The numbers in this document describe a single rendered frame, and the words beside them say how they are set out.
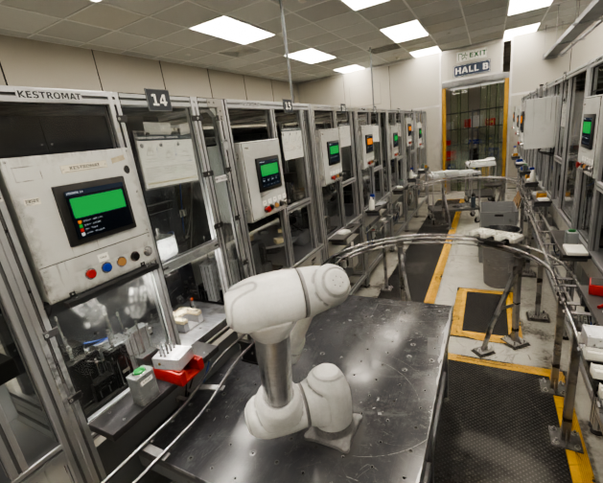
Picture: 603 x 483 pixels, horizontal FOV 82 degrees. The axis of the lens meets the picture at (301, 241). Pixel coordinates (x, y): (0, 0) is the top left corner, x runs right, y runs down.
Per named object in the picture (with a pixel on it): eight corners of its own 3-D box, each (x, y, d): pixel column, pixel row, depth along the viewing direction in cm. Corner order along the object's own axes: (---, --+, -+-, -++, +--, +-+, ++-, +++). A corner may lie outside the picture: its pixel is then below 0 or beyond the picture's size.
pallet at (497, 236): (468, 241, 288) (468, 230, 285) (478, 238, 294) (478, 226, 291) (513, 251, 257) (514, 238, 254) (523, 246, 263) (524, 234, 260)
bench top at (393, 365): (403, 585, 90) (402, 574, 89) (136, 454, 140) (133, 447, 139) (453, 310, 215) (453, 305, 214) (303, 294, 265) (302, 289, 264)
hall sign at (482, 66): (490, 71, 755) (490, 58, 748) (452, 78, 790) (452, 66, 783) (490, 71, 758) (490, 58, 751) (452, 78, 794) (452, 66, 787)
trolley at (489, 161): (499, 209, 677) (501, 158, 649) (467, 210, 697) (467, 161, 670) (492, 200, 752) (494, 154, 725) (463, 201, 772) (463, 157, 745)
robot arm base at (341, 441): (366, 410, 142) (365, 399, 140) (348, 454, 124) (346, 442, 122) (326, 400, 151) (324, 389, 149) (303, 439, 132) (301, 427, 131)
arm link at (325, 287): (334, 264, 102) (289, 273, 99) (352, 249, 84) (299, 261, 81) (345, 308, 99) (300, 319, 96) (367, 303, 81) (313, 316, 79)
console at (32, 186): (56, 306, 109) (2, 158, 96) (11, 297, 122) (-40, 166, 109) (161, 260, 144) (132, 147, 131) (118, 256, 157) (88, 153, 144)
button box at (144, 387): (144, 406, 127) (135, 379, 123) (129, 402, 130) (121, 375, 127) (160, 392, 133) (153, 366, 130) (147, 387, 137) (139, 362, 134)
